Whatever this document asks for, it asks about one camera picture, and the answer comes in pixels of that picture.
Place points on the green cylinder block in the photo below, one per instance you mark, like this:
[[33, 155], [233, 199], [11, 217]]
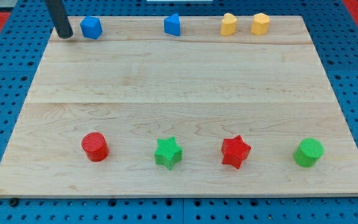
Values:
[[308, 152]]

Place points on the blue cube block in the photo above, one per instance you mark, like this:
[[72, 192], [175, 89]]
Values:
[[91, 27]]

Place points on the red star block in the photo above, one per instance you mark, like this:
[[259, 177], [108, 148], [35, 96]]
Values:
[[235, 151]]

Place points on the red cylinder block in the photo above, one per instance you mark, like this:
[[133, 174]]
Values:
[[95, 146]]

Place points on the yellow hexagon block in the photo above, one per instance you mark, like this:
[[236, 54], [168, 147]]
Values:
[[260, 24]]

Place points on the blue triangle block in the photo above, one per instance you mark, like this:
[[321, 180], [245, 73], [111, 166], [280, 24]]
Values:
[[172, 25]]

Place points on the yellow heart block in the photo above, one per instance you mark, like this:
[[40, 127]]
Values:
[[228, 24]]

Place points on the green star block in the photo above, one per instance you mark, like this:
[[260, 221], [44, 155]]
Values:
[[168, 152]]

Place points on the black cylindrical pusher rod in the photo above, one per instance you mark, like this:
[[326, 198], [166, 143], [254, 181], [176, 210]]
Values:
[[59, 18]]

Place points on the light wooden board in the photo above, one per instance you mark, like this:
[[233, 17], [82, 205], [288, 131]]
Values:
[[136, 84]]

